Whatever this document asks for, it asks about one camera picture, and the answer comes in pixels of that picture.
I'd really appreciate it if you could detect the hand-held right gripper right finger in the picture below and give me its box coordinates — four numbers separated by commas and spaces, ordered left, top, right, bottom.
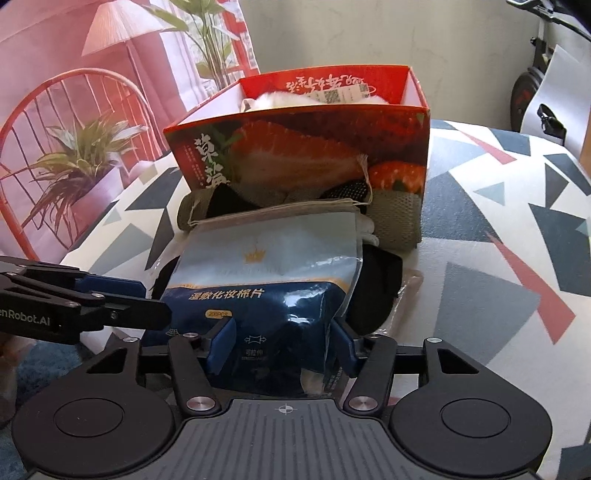
330, 318, 483, 412

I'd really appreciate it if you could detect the white board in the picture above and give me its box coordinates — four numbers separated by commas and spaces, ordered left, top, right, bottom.
522, 44, 591, 160

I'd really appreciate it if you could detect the pink printed backdrop cloth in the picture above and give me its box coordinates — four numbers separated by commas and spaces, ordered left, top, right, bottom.
0, 0, 259, 264

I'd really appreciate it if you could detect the clear plastic packet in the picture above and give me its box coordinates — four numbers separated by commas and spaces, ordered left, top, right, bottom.
365, 268, 424, 334

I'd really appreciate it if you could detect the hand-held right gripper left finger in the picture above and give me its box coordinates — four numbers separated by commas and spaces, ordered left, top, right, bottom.
85, 318, 238, 416

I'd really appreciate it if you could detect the geometric patterned tablecloth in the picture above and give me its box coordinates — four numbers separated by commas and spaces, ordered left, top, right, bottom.
60, 117, 591, 480

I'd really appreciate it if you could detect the red strawberry print box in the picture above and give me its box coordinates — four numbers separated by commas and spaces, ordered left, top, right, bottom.
164, 65, 431, 206

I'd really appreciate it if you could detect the white fluffy cloth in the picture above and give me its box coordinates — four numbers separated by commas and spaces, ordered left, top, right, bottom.
240, 90, 393, 114

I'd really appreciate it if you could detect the grey knitted rolled towel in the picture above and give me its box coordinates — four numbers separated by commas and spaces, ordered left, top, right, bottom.
178, 187, 423, 252

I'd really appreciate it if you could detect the blue white cotton pad package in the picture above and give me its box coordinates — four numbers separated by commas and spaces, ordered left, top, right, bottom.
154, 210, 365, 400

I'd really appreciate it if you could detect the white folded cloth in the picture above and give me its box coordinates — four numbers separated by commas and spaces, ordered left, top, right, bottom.
358, 217, 380, 247

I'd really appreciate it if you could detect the person's teal clothing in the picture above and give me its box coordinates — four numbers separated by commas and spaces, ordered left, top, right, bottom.
0, 342, 100, 428

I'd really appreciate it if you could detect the black exercise bike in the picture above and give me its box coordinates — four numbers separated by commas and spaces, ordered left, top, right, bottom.
505, 0, 591, 139

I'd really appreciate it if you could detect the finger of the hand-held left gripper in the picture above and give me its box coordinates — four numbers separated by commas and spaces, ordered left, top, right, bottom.
0, 278, 172, 346
0, 258, 149, 306

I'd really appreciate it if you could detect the black glove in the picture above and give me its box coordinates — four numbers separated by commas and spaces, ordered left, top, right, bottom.
344, 244, 404, 335

